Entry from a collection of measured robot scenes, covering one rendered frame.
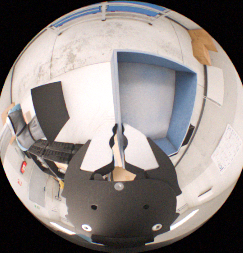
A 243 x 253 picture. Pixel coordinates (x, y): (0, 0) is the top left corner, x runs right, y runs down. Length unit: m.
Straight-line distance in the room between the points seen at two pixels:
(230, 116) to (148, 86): 2.51
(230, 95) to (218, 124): 0.97
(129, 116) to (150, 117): 0.05
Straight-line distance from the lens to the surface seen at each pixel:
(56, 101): 0.53
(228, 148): 2.72
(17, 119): 0.49
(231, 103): 2.59
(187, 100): 0.19
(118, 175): 0.95
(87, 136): 0.69
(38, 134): 0.49
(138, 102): 0.17
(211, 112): 2.74
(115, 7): 1.56
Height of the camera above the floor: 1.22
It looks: 57 degrees down
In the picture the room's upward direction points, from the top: 163 degrees clockwise
